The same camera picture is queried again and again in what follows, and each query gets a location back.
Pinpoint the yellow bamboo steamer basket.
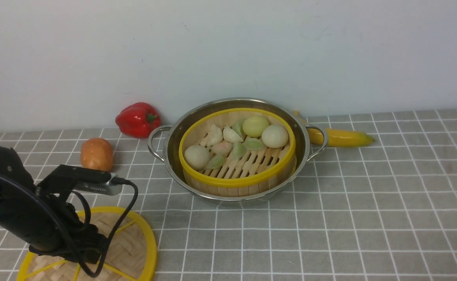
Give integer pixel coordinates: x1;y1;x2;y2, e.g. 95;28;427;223
178;107;297;197

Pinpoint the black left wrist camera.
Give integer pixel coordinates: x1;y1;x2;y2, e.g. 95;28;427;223
37;164;127;196

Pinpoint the grey checkered tablecloth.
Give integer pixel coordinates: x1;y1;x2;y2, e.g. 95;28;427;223
0;110;457;281

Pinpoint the pink dumpling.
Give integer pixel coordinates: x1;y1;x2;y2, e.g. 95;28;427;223
211;142;233;155

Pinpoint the white dumpling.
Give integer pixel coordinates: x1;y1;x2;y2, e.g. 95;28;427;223
200;124;224;148
222;126;243;143

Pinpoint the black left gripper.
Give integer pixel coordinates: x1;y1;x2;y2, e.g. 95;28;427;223
30;191;108;264

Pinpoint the green dumpling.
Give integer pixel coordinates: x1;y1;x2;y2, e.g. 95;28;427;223
242;137;267;151

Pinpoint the brown potato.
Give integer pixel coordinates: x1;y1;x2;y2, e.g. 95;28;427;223
80;138;114;172

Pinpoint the black camera cable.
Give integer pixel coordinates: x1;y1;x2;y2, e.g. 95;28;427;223
0;168;139;278

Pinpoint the yellow banana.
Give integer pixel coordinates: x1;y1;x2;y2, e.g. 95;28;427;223
307;127;375;148

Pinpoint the red bell pepper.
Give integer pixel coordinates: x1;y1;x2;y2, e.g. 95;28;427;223
115;103;161;139

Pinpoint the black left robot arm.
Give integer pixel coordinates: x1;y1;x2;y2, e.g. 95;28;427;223
0;146;111;264

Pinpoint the round yellow-green bun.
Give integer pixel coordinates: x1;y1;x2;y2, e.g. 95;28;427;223
242;116;270;138

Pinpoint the yellow bamboo steamer lid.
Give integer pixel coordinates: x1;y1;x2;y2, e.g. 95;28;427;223
17;212;158;281

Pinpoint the stainless steel pot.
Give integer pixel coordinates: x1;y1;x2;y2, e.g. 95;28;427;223
148;98;329;208

